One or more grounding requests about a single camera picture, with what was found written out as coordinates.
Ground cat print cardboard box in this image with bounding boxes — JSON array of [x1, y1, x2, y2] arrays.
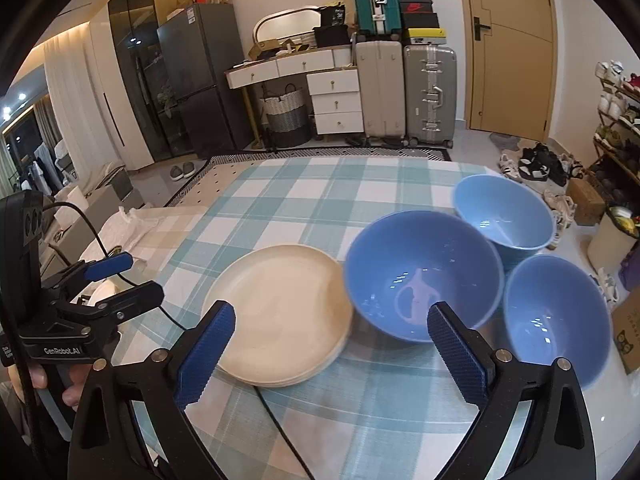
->
[[611, 287, 640, 376]]

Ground black storage box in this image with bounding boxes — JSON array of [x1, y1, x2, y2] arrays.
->
[[312, 25, 351, 47]]

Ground black glass cabinet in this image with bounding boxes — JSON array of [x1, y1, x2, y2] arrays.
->
[[107, 0, 183, 161]]

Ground white dressing table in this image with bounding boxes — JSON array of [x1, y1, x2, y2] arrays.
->
[[223, 46, 358, 151]]

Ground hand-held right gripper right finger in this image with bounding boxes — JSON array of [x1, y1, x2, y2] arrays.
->
[[426, 301, 598, 480]]

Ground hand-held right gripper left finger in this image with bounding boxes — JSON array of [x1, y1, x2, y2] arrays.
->
[[66, 300, 237, 480]]

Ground white curtain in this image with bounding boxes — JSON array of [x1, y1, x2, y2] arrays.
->
[[42, 20, 156, 171]]

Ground collection of sneakers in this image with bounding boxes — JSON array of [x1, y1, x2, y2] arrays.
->
[[594, 59, 640, 181]]

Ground wooden shoe rack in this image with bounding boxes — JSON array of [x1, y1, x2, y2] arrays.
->
[[592, 60, 640, 196]]

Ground woven laundry basket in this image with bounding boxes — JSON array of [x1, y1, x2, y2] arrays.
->
[[260, 82, 312, 148]]

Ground yellow and black shoe box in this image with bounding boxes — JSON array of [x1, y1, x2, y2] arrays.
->
[[404, 27, 447, 47]]

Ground blue bowl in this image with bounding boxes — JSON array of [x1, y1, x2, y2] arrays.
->
[[502, 254, 613, 391], [452, 175, 556, 261], [345, 210, 505, 345]]

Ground black bag white label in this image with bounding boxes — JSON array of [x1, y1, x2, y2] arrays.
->
[[320, 4, 348, 28]]

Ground white trash bin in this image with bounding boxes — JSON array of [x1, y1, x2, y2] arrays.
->
[[587, 205, 640, 273]]

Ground purple bag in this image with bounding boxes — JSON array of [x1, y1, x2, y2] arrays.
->
[[617, 252, 640, 291]]

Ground beige suitcase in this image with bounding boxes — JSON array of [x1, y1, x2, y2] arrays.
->
[[355, 39, 407, 142]]

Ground hanging clothes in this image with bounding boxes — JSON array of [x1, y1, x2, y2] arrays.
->
[[20, 140, 57, 196]]

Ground wooden door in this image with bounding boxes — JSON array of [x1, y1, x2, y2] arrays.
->
[[456, 0, 558, 143]]

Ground open cardboard box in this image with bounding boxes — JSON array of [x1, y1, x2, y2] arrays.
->
[[248, 39, 281, 58]]

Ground white drawer cabinet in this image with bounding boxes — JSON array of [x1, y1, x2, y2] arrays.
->
[[306, 67, 365, 136]]

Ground pile of dark shoes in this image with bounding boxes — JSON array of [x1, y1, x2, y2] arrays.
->
[[497, 142, 586, 198]]

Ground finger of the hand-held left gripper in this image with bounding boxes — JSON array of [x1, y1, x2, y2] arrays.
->
[[47, 252, 135, 302], [55, 281, 166, 333]]

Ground white sneaker pair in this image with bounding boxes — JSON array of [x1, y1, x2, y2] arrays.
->
[[592, 267, 619, 307]]

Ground grey door mat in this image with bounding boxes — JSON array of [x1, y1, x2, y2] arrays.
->
[[487, 131, 521, 154]]

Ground dark grey refrigerator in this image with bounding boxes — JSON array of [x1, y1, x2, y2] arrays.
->
[[156, 2, 253, 158]]

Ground checked tablecloth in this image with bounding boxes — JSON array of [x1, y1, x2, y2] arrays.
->
[[107, 155, 621, 480]]

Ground grey sofa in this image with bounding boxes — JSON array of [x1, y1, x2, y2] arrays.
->
[[47, 160, 136, 241]]

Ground person's left hand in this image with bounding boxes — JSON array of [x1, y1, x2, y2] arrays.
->
[[9, 363, 94, 408]]

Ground brown cardboard box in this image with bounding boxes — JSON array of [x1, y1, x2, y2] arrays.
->
[[566, 177, 607, 226]]

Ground silver suitcase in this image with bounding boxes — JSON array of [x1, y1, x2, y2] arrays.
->
[[402, 45, 457, 148]]

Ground oval mirror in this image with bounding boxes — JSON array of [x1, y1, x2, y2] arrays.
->
[[251, 6, 326, 48]]

